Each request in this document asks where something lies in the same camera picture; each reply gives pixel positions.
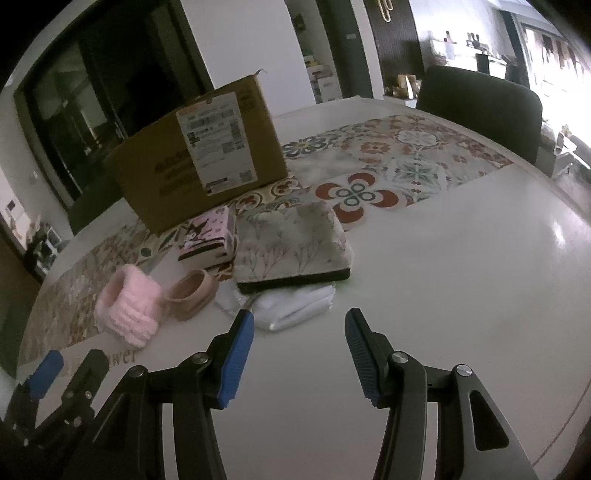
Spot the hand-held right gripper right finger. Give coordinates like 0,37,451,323
344,308,542,480

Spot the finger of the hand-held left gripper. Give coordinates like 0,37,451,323
13,349,65,418
28,349,112,435

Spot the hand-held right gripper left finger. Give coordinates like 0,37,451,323
90,309,256,480

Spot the white folded cloth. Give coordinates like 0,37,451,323
215,277,337,331

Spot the beige tape roll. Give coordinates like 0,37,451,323
161,268,219,322

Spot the pink fluffy wristband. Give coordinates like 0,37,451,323
93,264,163,348

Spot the pink cartoon print tissue pack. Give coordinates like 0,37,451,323
178,206,237,269

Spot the floral fabric pouch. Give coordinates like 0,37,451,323
233,201,354,294

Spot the dark upholstered chair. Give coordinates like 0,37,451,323
68,174,136,236
416,65,544,168

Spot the brown cardboard box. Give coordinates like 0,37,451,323
102,69,290,235

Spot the patterned table runner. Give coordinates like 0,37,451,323
17,113,514,370

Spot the dark glass door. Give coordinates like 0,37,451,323
13,0,214,209

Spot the storage shelf with boxes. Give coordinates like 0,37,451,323
291,11,340,106

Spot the white sideboard with ornaments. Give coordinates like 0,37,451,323
427,28,525,77

